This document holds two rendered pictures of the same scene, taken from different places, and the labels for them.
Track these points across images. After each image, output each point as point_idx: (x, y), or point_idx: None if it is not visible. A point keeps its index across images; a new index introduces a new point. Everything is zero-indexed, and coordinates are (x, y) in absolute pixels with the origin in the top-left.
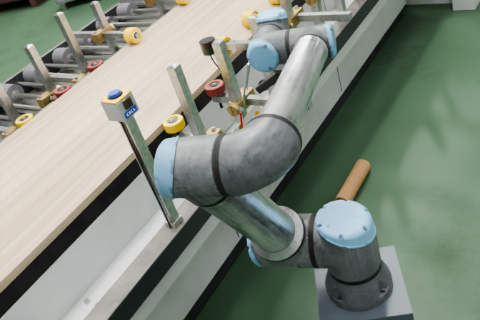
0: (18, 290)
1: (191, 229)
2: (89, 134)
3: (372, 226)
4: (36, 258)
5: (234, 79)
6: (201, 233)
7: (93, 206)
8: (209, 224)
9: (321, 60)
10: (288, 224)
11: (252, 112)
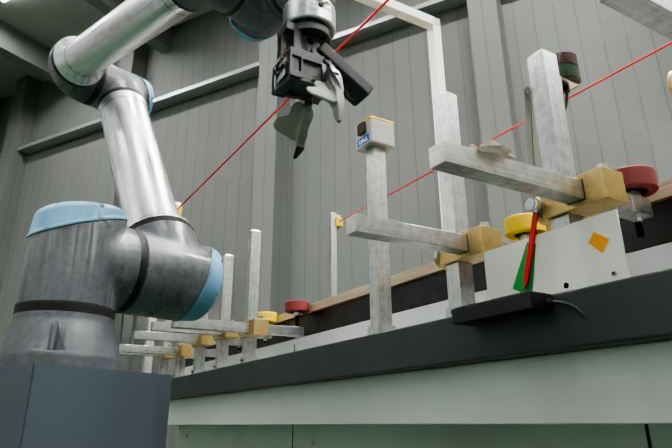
0: (345, 317)
1: (373, 354)
2: None
3: (34, 217)
4: (363, 300)
5: (549, 135)
6: (410, 403)
7: (415, 288)
8: (427, 404)
9: None
10: (126, 209)
11: (580, 230)
